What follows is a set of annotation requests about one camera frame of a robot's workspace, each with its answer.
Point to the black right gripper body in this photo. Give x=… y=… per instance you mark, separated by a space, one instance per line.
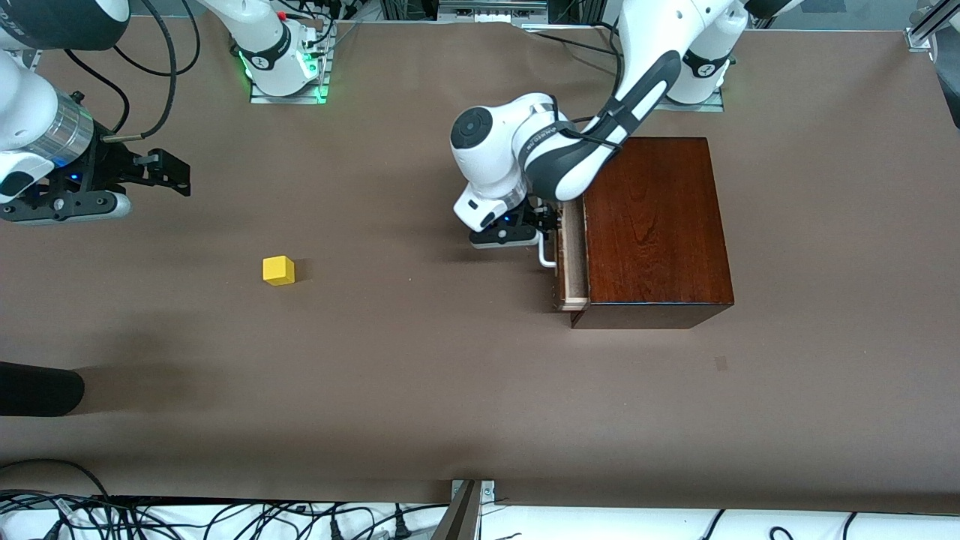
x=107 y=169

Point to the yellow cube block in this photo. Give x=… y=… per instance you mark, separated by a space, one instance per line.
x=278 y=271

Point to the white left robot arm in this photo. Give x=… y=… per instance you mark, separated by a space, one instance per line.
x=495 y=142

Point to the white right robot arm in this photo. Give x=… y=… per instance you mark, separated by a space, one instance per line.
x=22 y=105

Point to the dark brown wooden box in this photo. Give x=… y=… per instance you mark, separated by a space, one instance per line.
x=652 y=225

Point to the grey electronics box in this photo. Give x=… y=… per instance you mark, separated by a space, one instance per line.
x=491 y=13

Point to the black cylindrical object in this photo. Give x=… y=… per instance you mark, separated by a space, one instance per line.
x=37 y=390

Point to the black power plug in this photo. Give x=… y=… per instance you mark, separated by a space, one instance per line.
x=337 y=529
x=402 y=529

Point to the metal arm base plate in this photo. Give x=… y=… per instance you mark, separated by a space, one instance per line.
x=697 y=107
x=289 y=99

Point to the small metal table bracket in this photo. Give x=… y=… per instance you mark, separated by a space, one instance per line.
x=489 y=491

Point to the dark grey metal post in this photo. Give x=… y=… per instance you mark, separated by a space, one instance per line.
x=461 y=517

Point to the aluminium corner bracket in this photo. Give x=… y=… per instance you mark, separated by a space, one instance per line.
x=921 y=30

